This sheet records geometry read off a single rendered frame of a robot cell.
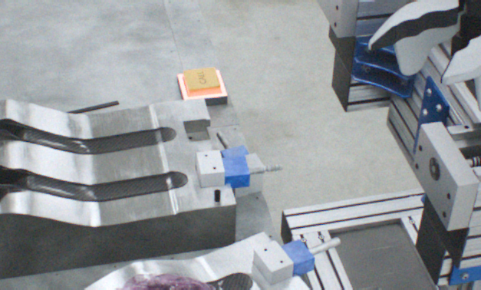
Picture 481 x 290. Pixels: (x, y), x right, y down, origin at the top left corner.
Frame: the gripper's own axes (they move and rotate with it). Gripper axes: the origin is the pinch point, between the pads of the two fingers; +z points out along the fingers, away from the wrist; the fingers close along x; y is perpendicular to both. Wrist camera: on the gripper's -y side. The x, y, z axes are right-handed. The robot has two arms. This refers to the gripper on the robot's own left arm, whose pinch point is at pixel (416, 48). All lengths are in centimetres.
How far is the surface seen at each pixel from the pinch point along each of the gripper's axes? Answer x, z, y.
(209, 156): 55, -18, 47
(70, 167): 68, -1, 47
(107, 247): 56, 1, 55
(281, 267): 34, -14, 53
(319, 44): 171, -149, 124
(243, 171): 50, -21, 49
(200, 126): 66, -24, 50
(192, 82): 81, -33, 51
